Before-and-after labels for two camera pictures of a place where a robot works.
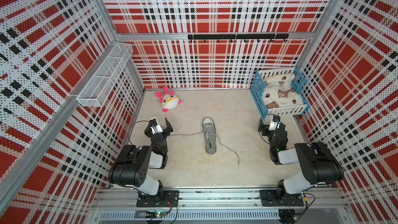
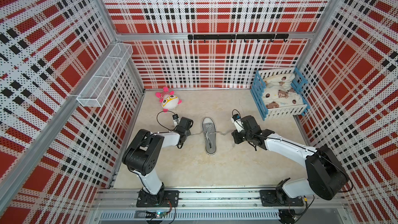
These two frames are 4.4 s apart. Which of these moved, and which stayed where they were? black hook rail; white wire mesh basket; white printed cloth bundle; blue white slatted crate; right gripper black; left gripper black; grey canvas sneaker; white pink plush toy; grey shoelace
Moved: right gripper black; grey shoelace; left gripper black
Stayed: blue white slatted crate; white printed cloth bundle; grey canvas sneaker; white pink plush toy; black hook rail; white wire mesh basket
